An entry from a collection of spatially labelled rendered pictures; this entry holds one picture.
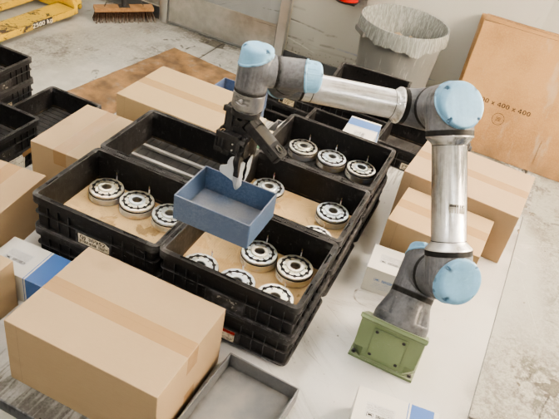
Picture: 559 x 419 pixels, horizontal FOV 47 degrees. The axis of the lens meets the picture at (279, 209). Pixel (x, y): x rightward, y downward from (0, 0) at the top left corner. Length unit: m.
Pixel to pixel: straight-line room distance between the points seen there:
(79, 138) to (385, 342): 1.17
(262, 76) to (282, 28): 3.45
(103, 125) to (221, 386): 1.04
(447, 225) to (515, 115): 2.86
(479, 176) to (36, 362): 1.54
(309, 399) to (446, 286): 0.45
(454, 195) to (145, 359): 0.81
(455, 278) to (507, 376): 1.44
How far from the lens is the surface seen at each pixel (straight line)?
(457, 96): 1.59
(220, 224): 1.50
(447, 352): 1.95
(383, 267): 1.99
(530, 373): 3.07
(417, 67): 4.13
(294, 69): 1.48
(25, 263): 1.87
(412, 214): 2.12
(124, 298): 1.60
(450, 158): 1.61
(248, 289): 1.61
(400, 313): 1.72
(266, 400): 1.68
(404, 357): 1.77
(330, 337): 1.86
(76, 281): 1.64
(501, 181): 2.38
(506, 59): 4.37
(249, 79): 1.46
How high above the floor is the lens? 2.04
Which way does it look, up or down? 37 degrees down
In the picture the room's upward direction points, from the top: 11 degrees clockwise
